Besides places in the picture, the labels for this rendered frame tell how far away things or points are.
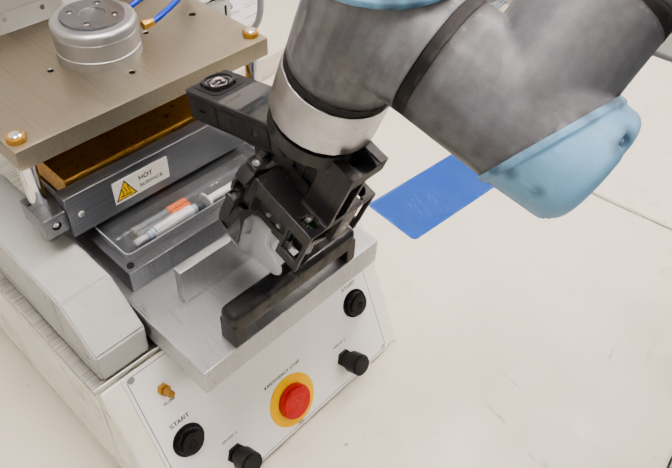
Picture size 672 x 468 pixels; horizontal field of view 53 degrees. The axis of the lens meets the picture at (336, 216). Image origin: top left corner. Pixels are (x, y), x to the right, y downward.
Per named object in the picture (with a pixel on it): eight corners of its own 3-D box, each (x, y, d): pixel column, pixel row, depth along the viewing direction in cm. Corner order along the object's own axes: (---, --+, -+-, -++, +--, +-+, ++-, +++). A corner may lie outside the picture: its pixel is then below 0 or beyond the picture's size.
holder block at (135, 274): (39, 204, 69) (32, 185, 68) (195, 124, 80) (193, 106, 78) (133, 293, 61) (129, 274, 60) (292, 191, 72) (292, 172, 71)
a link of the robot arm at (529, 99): (720, 49, 31) (526, -87, 32) (559, 239, 33) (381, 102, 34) (669, 76, 39) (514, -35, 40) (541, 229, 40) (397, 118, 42)
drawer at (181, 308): (31, 227, 72) (10, 171, 67) (196, 140, 84) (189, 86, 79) (208, 399, 58) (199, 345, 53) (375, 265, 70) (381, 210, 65)
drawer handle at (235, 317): (221, 335, 58) (217, 306, 56) (339, 247, 67) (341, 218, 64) (236, 349, 57) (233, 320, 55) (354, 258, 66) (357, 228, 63)
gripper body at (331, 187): (288, 278, 52) (332, 194, 43) (218, 199, 54) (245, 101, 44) (355, 229, 57) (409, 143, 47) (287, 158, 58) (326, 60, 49)
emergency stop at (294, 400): (281, 422, 75) (269, 395, 73) (306, 399, 77) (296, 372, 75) (290, 428, 73) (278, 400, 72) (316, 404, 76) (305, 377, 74)
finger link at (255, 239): (258, 305, 61) (281, 257, 53) (216, 257, 62) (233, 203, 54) (283, 286, 62) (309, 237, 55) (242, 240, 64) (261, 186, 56)
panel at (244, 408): (194, 521, 68) (119, 380, 60) (386, 346, 84) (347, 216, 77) (205, 531, 67) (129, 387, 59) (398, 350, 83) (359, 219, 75)
